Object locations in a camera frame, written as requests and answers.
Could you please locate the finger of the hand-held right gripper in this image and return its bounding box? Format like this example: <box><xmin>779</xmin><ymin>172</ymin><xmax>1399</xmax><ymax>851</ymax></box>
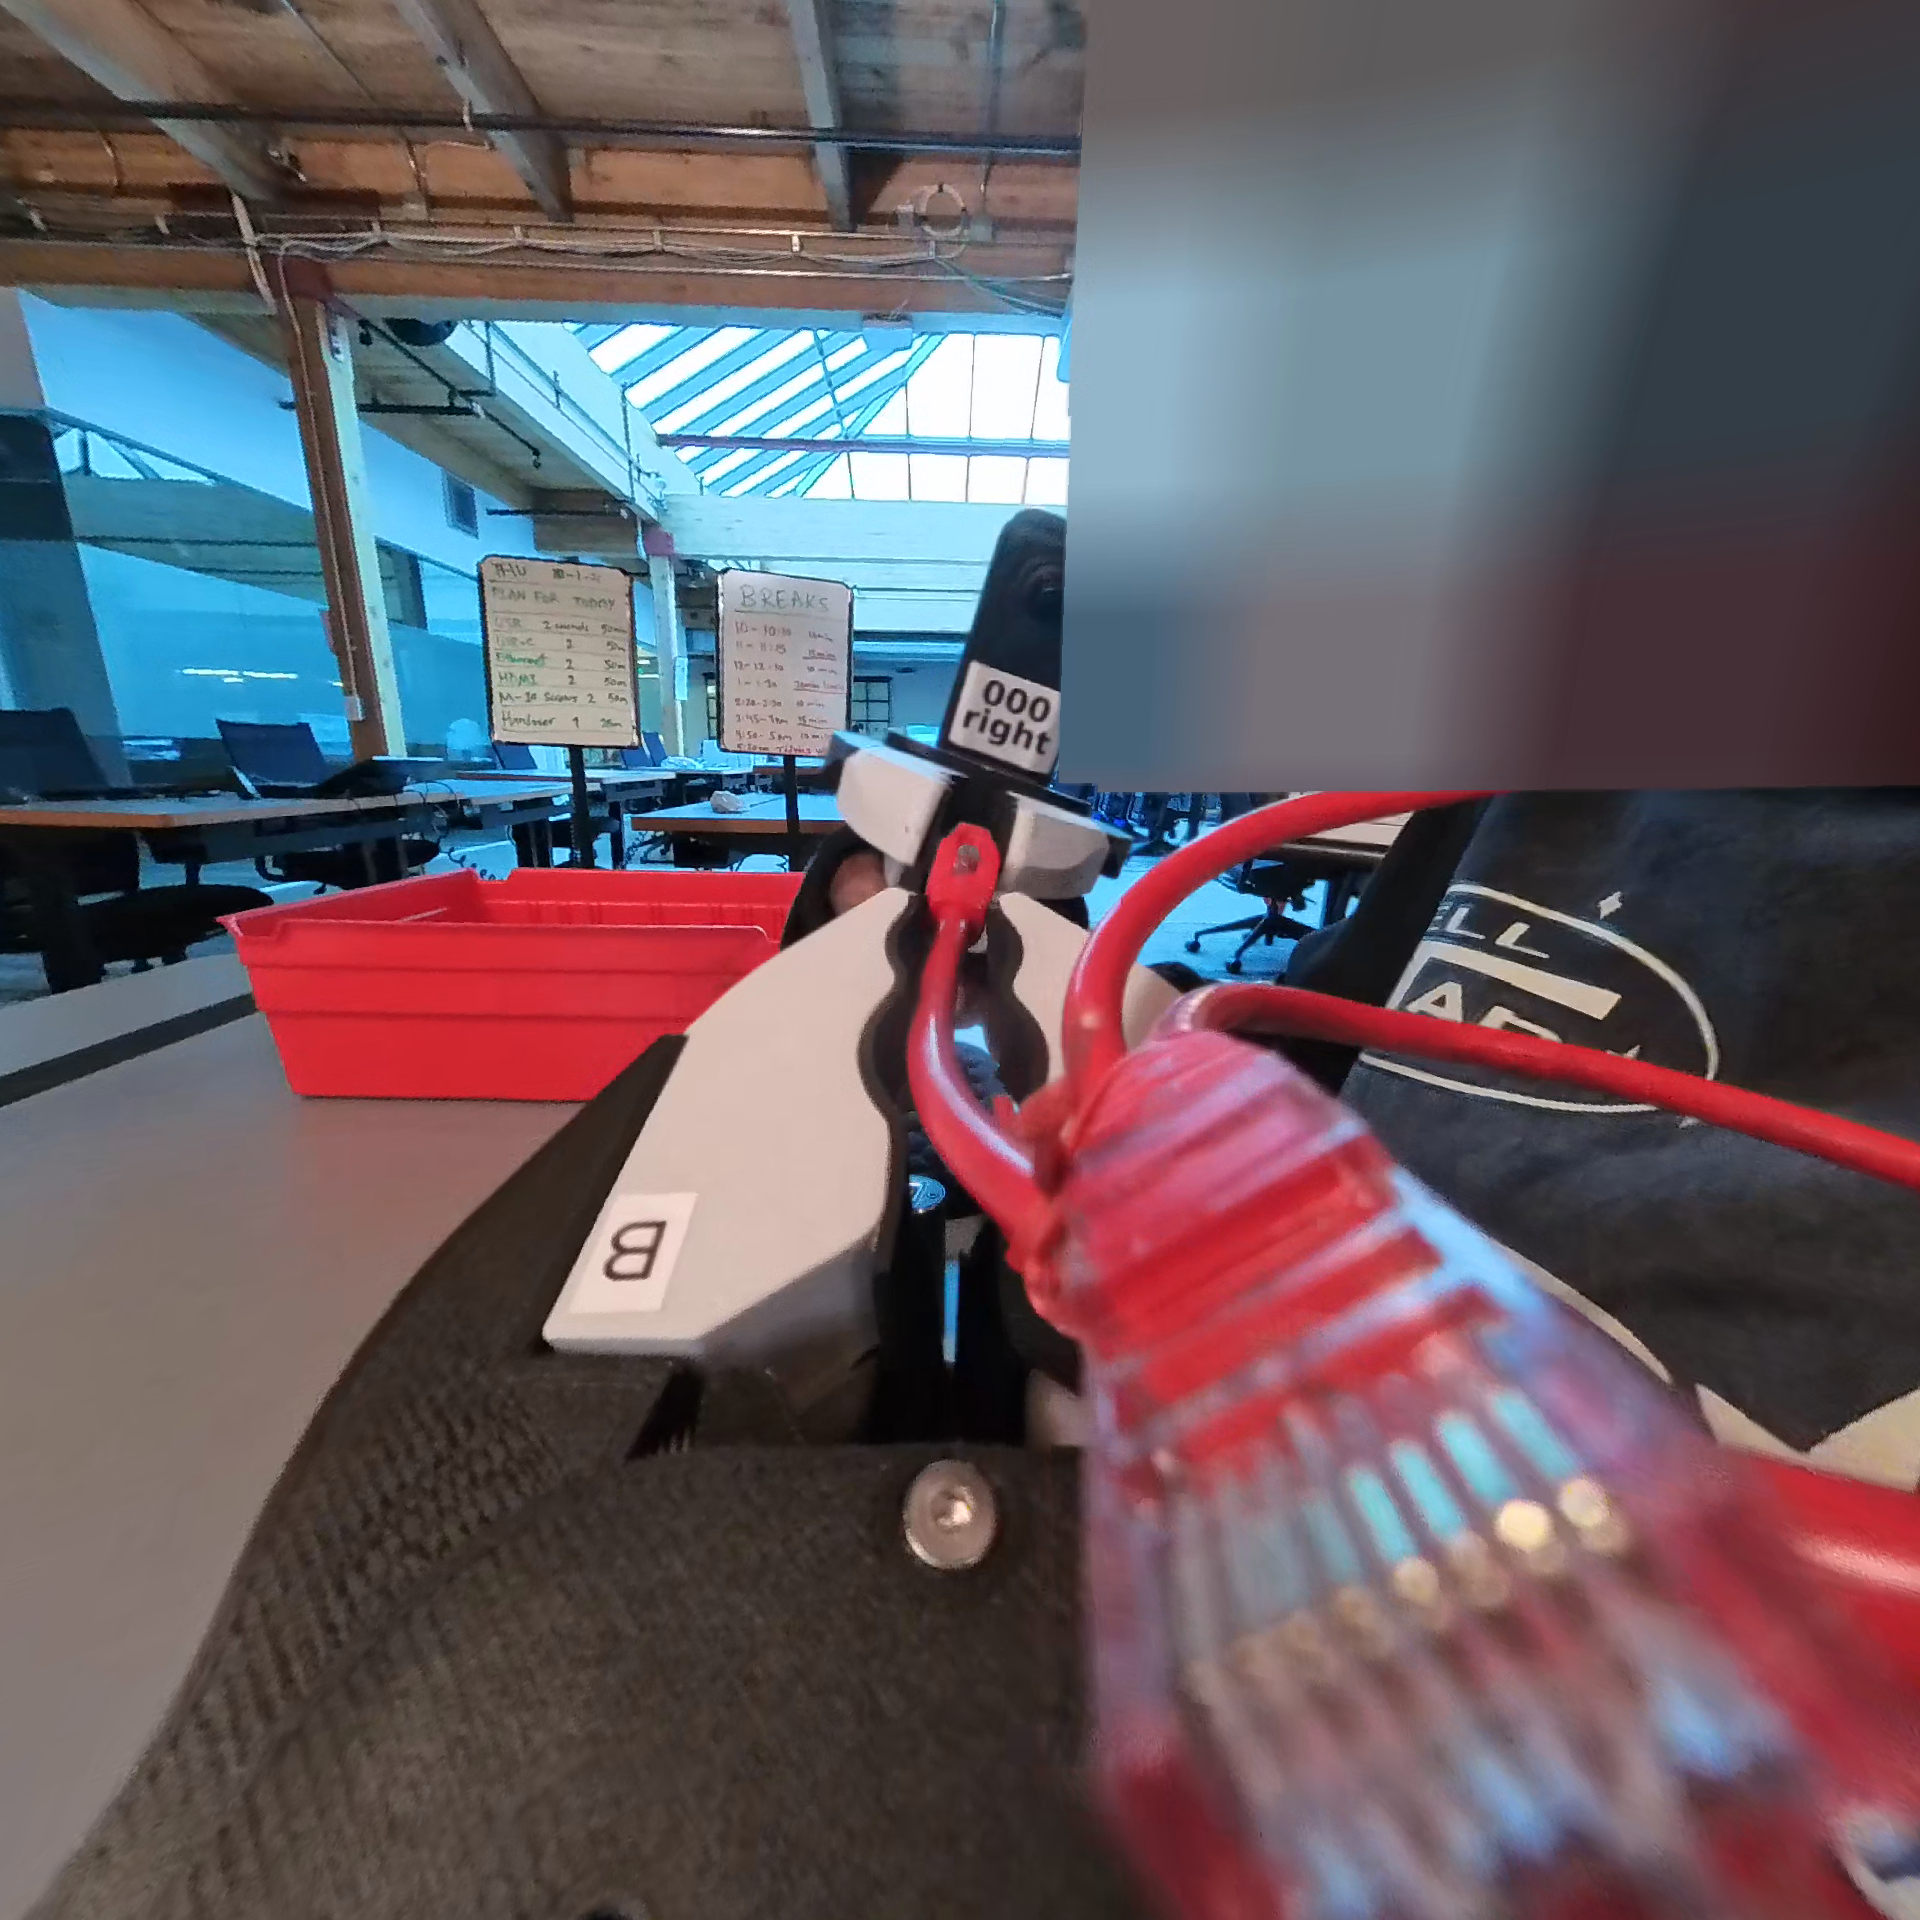
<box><xmin>832</xmin><ymin>734</ymin><xmax>963</xmax><ymax>893</ymax></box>
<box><xmin>1000</xmin><ymin>782</ymin><xmax>1132</xmax><ymax>900</ymax></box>

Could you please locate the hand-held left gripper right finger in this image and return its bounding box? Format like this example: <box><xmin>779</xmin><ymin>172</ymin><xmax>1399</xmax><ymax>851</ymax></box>
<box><xmin>985</xmin><ymin>893</ymin><xmax>1221</xmax><ymax>1119</ymax></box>

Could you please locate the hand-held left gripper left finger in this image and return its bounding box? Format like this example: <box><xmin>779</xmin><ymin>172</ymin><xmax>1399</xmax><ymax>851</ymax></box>
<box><xmin>539</xmin><ymin>883</ymin><xmax>945</xmax><ymax>1417</ymax></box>

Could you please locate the red plastic bin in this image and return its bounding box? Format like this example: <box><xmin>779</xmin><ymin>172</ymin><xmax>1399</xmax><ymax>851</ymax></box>
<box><xmin>216</xmin><ymin>870</ymin><xmax>811</xmax><ymax>1103</ymax></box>

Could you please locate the red ethernet cable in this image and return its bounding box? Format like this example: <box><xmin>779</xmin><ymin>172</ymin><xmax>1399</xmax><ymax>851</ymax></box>
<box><xmin>898</xmin><ymin>782</ymin><xmax>1920</xmax><ymax>1920</ymax></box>

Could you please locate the black office chair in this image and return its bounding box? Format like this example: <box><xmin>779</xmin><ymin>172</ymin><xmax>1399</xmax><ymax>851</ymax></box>
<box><xmin>1189</xmin><ymin>837</ymin><xmax>1349</xmax><ymax>963</ymax></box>
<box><xmin>216</xmin><ymin>716</ymin><xmax>446</xmax><ymax>890</ymax></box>
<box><xmin>0</xmin><ymin>707</ymin><xmax>224</xmax><ymax>996</ymax></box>

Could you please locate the whiteboard with list of times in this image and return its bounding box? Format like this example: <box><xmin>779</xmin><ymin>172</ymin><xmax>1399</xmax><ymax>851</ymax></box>
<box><xmin>716</xmin><ymin>565</ymin><xmax>853</xmax><ymax>756</ymax></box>

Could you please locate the whiteboard with table of plans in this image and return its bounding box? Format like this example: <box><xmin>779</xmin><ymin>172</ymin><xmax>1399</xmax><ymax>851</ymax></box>
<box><xmin>476</xmin><ymin>554</ymin><xmax>646</xmax><ymax>750</ymax></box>

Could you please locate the person's dark printed shirt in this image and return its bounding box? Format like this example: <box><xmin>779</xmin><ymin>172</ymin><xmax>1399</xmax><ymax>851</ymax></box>
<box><xmin>1278</xmin><ymin>791</ymin><xmax>1920</xmax><ymax>1499</ymax></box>

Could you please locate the long wooden desk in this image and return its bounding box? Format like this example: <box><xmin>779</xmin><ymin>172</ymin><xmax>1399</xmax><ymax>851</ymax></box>
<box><xmin>0</xmin><ymin>778</ymin><xmax>580</xmax><ymax>880</ymax></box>

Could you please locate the wooden support post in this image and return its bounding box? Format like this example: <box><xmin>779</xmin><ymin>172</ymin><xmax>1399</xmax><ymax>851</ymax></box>
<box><xmin>284</xmin><ymin>295</ymin><xmax>407</xmax><ymax>756</ymax></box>

